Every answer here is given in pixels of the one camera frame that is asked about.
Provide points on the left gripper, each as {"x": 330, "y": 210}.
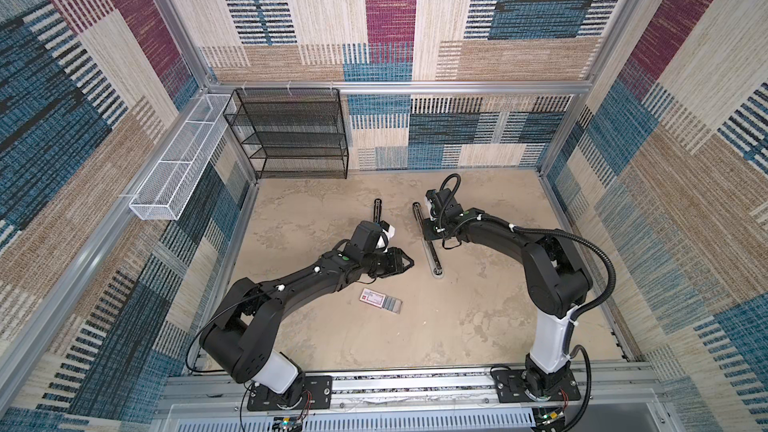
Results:
{"x": 395, "y": 264}

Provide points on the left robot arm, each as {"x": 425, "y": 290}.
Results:
{"x": 241, "y": 334}

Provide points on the grey silver stapler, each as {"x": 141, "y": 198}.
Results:
{"x": 430, "y": 251}

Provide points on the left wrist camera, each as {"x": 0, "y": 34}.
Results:
{"x": 387, "y": 233}

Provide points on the white mesh wall basket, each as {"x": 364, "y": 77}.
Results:
{"x": 166, "y": 191}

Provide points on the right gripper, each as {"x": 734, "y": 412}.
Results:
{"x": 428, "y": 234}

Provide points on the aluminium front rail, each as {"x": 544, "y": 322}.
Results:
{"x": 622, "y": 397}

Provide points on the red white staple box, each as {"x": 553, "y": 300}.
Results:
{"x": 373, "y": 298}

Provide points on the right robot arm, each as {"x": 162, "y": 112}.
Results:
{"x": 556, "y": 281}

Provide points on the black wire shelf rack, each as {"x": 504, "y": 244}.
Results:
{"x": 290, "y": 133}

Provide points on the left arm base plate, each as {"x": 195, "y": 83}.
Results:
{"x": 313, "y": 392}

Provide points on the grey staple tray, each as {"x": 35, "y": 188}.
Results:
{"x": 392, "y": 304}

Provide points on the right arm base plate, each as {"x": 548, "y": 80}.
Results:
{"x": 532, "y": 385}

